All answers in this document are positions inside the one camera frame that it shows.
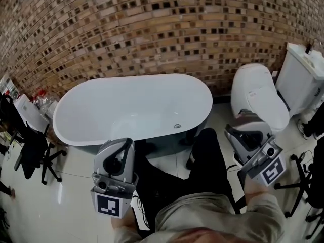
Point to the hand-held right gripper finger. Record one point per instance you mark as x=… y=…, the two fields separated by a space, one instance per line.
x=235 y=143
x=260 y=125

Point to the pile of clear plastic bottles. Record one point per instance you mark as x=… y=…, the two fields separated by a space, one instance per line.
x=45 y=102

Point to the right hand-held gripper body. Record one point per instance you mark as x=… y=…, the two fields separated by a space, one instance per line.
x=268 y=168

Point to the person's left forearm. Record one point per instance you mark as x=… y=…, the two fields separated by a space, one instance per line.
x=124 y=221

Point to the person's grey shirt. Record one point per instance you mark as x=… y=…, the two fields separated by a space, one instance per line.
x=215 y=216

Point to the white cabinet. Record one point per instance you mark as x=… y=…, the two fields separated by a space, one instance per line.
x=298 y=85

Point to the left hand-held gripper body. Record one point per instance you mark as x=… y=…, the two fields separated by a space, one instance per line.
x=111 y=196

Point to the person's black trousers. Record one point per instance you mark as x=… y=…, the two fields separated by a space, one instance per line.
x=202 y=166

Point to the black office chair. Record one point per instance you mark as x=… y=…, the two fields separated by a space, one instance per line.
x=303 y=183
x=30 y=145

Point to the person's right forearm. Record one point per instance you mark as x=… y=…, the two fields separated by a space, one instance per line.
x=255 y=188

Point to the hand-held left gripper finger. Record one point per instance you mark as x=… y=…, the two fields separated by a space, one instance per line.
x=98 y=158
x=129 y=161

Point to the white oval bathtub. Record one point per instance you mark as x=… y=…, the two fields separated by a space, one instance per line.
x=121 y=110

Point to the white egg-shaped toilet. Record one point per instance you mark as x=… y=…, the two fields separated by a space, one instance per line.
x=258 y=97

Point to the white flat box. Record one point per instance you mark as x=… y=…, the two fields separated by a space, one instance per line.
x=30 y=110

